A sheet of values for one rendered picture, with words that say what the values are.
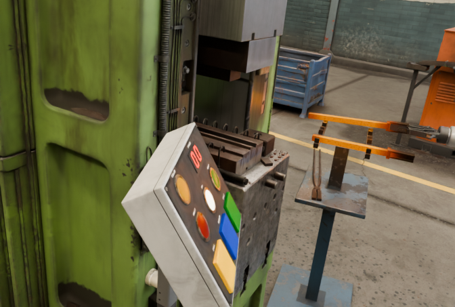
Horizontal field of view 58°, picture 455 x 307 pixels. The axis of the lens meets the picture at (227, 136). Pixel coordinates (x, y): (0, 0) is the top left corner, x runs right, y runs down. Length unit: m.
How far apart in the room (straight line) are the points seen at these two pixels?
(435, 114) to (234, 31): 3.82
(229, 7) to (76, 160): 0.69
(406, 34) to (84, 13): 8.04
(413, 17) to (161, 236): 8.39
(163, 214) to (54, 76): 0.77
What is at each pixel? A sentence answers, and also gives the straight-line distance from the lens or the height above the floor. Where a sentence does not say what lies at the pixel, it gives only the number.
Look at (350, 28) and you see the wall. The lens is 9.23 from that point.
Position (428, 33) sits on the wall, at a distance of 8.86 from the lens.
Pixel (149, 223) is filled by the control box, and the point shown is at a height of 1.13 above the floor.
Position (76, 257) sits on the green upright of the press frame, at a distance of 1.63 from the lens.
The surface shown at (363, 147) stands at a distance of 1.77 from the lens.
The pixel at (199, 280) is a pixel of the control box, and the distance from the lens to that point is 0.77.
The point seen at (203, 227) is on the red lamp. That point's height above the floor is 1.09.
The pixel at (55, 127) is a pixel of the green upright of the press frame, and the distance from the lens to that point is 1.34.
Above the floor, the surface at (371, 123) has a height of 0.97.
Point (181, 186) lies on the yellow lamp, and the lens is 0.75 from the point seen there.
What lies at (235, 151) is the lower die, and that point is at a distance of 1.38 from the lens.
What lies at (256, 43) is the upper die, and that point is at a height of 1.35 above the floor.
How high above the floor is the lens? 1.53
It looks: 21 degrees down
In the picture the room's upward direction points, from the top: 6 degrees clockwise
